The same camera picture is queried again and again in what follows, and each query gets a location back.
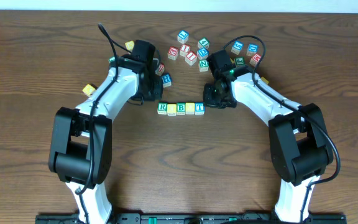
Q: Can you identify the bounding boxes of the blue T letter block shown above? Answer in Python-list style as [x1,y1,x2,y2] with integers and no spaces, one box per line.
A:
[195,102,205,115]

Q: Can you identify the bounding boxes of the yellow O letter block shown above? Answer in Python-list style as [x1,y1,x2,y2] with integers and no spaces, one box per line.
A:
[185,102,195,114]

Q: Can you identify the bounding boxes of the green B letter block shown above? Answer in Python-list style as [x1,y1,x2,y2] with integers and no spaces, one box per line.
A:
[177,103,186,115]

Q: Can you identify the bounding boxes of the green R letter block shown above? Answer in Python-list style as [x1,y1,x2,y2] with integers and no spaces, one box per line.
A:
[157,102,167,115]

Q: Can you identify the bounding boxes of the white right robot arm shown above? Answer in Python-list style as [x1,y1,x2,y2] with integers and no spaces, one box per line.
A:
[203,50,334,223]

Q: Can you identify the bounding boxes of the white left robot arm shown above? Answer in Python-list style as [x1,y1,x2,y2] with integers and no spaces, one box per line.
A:
[35,40,163,223]

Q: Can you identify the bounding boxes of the yellow block top left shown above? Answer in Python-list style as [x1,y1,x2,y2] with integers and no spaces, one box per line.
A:
[125,40,135,52]

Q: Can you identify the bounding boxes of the red U letter block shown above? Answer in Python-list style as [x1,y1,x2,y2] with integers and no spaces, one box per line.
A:
[155,63,165,76]

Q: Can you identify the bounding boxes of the red E letter block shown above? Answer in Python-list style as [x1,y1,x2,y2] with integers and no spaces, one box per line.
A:
[167,47,179,60]

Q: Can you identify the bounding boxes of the blue H letter block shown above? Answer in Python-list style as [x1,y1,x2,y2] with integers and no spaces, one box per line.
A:
[161,73,172,88]

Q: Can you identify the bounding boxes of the green N letter block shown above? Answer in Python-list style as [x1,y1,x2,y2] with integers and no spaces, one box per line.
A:
[198,60,209,72]

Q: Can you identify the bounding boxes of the green J letter block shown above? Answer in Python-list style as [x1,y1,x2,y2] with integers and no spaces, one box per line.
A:
[234,57,246,67]

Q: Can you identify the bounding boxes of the red I block upper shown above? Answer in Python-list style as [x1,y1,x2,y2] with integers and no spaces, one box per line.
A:
[180,44,191,57]

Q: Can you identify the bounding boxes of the red i block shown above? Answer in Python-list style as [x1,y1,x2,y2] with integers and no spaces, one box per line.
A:
[185,51,197,66]
[180,44,191,57]

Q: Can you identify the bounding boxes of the blue D block centre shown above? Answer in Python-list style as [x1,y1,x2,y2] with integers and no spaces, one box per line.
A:
[197,47,209,60]

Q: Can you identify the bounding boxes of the blue d block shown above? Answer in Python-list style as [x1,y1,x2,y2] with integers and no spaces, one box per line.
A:
[246,44,259,57]
[197,47,209,60]

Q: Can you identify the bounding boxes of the blue L block top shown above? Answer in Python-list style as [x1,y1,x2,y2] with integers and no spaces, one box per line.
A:
[177,30,189,44]

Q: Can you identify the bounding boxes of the red I block lower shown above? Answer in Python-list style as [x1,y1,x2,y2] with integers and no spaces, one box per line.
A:
[185,51,197,66]

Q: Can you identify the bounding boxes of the yellow block far right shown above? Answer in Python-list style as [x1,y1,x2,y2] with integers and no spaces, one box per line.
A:
[260,77,269,85]

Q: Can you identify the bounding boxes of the red M letter block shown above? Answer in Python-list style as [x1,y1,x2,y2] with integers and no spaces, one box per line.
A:
[250,54,262,67]

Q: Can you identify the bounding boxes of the blue S letter block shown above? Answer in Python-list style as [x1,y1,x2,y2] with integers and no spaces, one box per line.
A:
[231,40,244,55]

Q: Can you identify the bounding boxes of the green 4 number block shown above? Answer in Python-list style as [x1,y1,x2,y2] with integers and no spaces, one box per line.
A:
[198,37,210,49]

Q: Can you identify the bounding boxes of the blue D block right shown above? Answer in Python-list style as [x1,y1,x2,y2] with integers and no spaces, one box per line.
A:
[246,44,259,57]

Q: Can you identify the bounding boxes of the yellow block far left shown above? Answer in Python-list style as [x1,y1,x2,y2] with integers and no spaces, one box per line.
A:
[82,84,96,97]

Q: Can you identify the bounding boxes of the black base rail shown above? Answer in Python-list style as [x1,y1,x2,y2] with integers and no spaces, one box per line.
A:
[35,212,347,224]

